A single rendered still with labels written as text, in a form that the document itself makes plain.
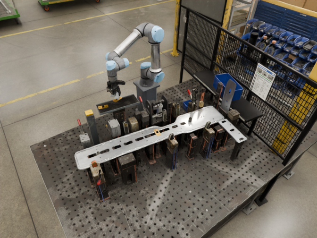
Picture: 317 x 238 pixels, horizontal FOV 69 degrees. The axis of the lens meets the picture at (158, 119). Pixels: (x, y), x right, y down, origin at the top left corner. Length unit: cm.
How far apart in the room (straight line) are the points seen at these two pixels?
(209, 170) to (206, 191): 22
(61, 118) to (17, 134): 63
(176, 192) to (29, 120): 272
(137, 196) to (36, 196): 145
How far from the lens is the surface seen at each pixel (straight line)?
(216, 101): 249
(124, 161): 183
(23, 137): 383
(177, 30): 510
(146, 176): 213
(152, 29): 202
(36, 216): 300
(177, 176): 214
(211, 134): 205
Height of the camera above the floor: 249
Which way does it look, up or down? 43 degrees down
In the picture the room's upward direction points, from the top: 1 degrees clockwise
